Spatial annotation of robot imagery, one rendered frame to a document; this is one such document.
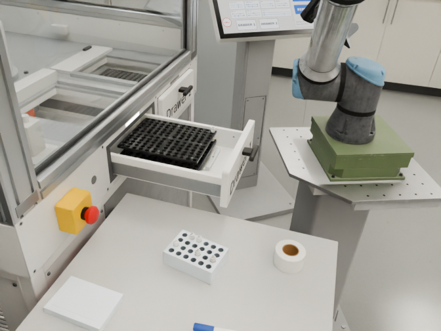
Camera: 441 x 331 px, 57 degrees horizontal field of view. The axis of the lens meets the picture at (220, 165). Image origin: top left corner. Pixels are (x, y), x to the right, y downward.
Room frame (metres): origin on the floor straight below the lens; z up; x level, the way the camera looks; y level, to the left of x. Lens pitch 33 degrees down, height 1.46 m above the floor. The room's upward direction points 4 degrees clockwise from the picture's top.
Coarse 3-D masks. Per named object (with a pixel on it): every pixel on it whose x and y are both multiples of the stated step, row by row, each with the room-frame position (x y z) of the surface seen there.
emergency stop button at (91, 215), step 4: (92, 208) 0.66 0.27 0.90; (96, 208) 0.67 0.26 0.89; (88, 212) 0.65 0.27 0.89; (92, 212) 0.66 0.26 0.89; (96, 212) 0.67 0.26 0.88; (84, 216) 0.66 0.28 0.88; (88, 216) 0.65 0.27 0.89; (92, 216) 0.65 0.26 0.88; (96, 216) 0.66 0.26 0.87; (88, 220) 0.64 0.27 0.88; (92, 220) 0.65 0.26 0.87; (96, 220) 0.67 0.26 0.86; (92, 224) 0.66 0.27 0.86
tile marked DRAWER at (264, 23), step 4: (260, 20) 1.85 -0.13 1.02; (264, 20) 1.86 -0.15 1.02; (268, 20) 1.86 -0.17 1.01; (272, 20) 1.87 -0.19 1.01; (276, 20) 1.88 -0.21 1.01; (260, 24) 1.84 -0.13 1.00; (264, 24) 1.84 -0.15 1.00; (268, 24) 1.85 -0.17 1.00; (272, 24) 1.86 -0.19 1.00; (276, 24) 1.87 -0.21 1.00; (264, 28) 1.83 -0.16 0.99; (268, 28) 1.84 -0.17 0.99; (272, 28) 1.85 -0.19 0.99
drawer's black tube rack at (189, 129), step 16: (144, 128) 1.02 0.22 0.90; (160, 128) 1.03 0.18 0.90; (176, 128) 1.03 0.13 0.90; (192, 128) 1.04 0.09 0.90; (128, 144) 0.92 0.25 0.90; (144, 144) 0.98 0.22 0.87; (160, 144) 0.98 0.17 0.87; (176, 144) 0.95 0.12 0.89; (192, 144) 0.95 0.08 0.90; (160, 160) 0.90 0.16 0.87; (176, 160) 0.91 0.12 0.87
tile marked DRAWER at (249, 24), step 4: (236, 20) 1.81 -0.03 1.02; (240, 20) 1.81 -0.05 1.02; (244, 20) 1.82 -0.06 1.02; (248, 20) 1.83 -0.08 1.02; (252, 20) 1.83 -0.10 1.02; (236, 24) 1.79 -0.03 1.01; (240, 24) 1.80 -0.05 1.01; (244, 24) 1.81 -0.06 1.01; (248, 24) 1.82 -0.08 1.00; (252, 24) 1.82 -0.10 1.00; (256, 24) 1.83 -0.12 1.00; (240, 28) 1.79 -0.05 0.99; (244, 28) 1.80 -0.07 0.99; (248, 28) 1.80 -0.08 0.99; (252, 28) 1.81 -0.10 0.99; (256, 28) 1.82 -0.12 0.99
